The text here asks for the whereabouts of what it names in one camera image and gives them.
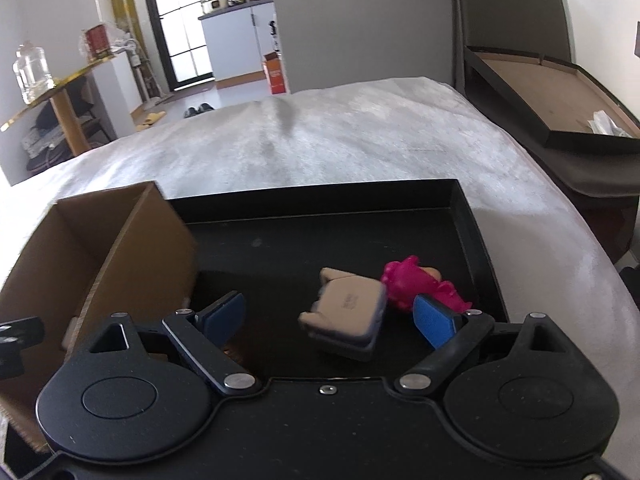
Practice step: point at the orange carton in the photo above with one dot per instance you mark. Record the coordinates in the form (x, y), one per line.
(276, 75)

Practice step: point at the dark bottle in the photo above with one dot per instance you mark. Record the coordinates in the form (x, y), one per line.
(273, 35)

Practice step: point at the cardboard box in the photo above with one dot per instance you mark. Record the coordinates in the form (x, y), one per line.
(140, 240)

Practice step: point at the red box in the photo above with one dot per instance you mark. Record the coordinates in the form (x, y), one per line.
(97, 42)

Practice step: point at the large glass bottle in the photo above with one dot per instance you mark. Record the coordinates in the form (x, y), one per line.
(37, 70)

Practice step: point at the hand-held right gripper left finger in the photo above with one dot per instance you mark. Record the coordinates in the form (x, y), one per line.
(227, 316)

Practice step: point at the white kitchen cabinet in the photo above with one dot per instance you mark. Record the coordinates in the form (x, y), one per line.
(235, 45)

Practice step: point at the pink toy figure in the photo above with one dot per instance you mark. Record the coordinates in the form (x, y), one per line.
(400, 280)

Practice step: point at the black tray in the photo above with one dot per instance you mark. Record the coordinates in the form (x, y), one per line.
(300, 240)

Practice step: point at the black chair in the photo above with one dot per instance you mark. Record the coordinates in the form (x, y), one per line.
(47, 120)

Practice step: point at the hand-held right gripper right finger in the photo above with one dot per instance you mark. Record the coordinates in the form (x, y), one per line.
(435, 321)

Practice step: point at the yellow slipper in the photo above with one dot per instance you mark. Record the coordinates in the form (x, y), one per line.
(150, 119)

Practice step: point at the black lid with brown inside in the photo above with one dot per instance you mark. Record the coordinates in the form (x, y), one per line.
(540, 90)

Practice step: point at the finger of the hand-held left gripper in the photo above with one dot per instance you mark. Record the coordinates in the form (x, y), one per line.
(17, 337)

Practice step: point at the black-framed glass door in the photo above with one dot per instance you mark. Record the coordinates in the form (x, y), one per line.
(175, 20)

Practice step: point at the beige block toy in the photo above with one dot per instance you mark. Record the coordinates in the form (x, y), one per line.
(345, 305)

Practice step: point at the round gold-edged table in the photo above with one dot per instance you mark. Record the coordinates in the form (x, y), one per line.
(62, 105)

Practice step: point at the white kitchen appliance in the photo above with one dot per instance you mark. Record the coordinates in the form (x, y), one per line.
(213, 5)

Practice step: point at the small glass bottle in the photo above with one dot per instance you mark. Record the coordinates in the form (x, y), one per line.
(21, 82)

